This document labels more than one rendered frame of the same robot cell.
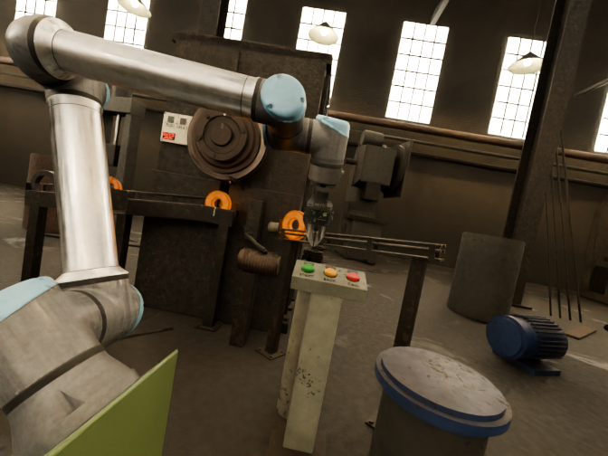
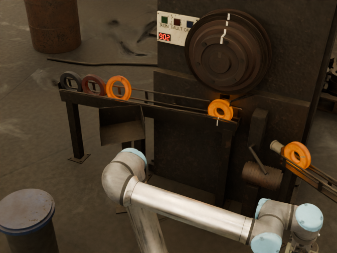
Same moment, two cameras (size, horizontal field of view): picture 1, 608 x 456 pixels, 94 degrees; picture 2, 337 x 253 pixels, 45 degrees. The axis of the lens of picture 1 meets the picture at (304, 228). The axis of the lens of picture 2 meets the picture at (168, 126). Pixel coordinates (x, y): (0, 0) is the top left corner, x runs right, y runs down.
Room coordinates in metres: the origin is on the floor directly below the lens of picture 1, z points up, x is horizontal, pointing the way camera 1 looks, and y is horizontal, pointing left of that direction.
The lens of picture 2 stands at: (-0.30, 0.08, 2.05)
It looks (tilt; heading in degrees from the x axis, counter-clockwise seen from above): 35 degrees down; 21
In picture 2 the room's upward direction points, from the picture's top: 1 degrees clockwise
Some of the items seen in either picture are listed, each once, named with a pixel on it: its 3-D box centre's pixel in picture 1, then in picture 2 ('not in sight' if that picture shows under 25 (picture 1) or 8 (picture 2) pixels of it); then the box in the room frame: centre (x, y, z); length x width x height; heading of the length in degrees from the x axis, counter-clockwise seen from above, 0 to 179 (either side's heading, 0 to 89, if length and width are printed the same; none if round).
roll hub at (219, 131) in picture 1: (223, 135); (220, 60); (1.60, 0.53, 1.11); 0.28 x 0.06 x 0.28; 87
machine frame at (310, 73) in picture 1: (242, 186); (243, 61); (2.13, 0.51, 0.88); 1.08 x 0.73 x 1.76; 87
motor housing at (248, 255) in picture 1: (252, 297); (257, 200); (1.55, 0.21, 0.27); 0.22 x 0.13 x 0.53; 87
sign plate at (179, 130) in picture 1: (182, 129); (177, 29); (1.82, 0.86, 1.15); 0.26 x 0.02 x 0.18; 87
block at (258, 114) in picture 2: (255, 220); (258, 128); (1.70, 0.29, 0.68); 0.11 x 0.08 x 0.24; 177
